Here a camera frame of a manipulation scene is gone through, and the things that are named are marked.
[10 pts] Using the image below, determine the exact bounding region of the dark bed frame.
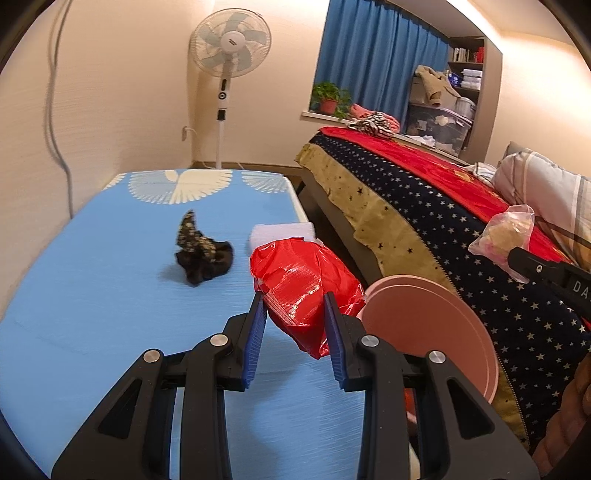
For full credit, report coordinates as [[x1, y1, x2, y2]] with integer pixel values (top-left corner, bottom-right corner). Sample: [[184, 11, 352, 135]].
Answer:
[[298, 171, 384, 278]]

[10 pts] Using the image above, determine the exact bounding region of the pile of clothes on sill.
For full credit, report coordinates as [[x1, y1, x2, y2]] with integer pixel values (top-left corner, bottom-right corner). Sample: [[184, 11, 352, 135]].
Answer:
[[348, 104, 400, 132]]

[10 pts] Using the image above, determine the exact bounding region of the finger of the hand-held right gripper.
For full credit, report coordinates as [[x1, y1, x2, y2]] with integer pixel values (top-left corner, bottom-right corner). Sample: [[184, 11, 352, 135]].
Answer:
[[507, 247, 573, 289]]

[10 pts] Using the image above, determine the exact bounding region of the white standing fan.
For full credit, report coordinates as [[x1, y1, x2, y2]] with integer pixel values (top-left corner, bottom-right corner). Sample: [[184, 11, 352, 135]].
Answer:
[[188, 10, 273, 169]]

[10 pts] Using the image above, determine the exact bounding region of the red plastic bag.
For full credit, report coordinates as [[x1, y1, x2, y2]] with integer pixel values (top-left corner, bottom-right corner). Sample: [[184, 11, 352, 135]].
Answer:
[[249, 237, 368, 361]]

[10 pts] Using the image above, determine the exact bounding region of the red blanket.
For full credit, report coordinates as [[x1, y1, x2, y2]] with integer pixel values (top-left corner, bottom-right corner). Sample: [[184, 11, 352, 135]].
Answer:
[[321, 126, 578, 273]]

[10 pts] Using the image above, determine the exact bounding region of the beige coat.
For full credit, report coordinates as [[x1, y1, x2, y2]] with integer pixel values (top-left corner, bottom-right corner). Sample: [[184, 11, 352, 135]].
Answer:
[[411, 65, 462, 107]]

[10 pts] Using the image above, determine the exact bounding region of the wooden bookshelf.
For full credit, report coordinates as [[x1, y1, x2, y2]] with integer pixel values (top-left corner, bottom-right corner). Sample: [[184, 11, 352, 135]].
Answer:
[[445, 37, 502, 153]]

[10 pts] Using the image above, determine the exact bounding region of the striped grey pillow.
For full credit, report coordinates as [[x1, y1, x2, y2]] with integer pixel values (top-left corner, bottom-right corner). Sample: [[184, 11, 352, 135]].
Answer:
[[494, 143, 591, 273]]

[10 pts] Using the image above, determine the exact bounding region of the clear plastic storage box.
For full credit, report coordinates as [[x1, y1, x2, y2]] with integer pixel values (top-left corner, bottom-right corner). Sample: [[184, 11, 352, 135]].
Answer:
[[406, 102, 476, 155]]

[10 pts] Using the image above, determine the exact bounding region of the pink plastic bucket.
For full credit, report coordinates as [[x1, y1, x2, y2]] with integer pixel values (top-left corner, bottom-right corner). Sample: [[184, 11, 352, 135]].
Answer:
[[355, 274, 500, 480]]

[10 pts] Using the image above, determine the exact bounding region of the white rolled towel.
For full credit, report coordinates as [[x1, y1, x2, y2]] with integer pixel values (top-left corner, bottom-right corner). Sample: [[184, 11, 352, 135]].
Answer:
[[249, 222, 315, 252]]

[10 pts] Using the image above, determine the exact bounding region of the blue curtain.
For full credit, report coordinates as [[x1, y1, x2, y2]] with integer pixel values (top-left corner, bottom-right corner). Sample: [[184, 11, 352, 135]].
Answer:
[[314, 0, 451, 125]]

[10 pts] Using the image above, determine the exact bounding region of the black floral cloth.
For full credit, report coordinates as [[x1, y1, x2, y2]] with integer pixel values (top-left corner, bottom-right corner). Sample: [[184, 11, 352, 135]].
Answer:
[[174, 210, 234, 287]]

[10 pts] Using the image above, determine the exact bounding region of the grey power cable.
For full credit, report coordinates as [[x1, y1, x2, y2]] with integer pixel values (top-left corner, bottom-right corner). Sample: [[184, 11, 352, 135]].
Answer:
[[44, 0, 75, 217]]

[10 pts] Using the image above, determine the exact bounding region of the potted green plant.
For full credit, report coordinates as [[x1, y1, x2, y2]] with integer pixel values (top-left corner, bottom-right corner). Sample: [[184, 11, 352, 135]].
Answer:
[[310, 82, 354, 121]]

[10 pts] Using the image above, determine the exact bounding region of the bed with starry blanket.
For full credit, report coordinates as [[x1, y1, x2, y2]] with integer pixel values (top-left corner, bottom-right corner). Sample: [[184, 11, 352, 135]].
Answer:
[[295, 131, 591, 453]]

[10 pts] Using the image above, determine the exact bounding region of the zebra striped cloth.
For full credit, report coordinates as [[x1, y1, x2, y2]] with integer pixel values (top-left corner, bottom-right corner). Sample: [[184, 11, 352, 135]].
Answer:
[[347, 112, 395, 139]]

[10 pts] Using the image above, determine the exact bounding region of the clear plastic bag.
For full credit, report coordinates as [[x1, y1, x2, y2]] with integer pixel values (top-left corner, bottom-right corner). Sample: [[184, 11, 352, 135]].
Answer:
[[468, 204, 536, 283]]

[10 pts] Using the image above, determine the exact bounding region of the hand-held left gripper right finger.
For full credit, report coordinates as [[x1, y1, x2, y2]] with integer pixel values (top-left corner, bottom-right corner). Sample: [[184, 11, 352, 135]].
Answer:
[[323, 292, 541, 480]]

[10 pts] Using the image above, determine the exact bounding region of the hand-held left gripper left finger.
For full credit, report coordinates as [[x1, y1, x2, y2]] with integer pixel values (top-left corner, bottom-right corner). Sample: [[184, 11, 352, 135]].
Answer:
[[51, 292, 269, 480]]

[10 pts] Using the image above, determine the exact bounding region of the person's right forearm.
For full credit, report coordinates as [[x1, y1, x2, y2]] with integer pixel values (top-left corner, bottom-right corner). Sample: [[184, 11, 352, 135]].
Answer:
[[531, 364, 591, 476]]

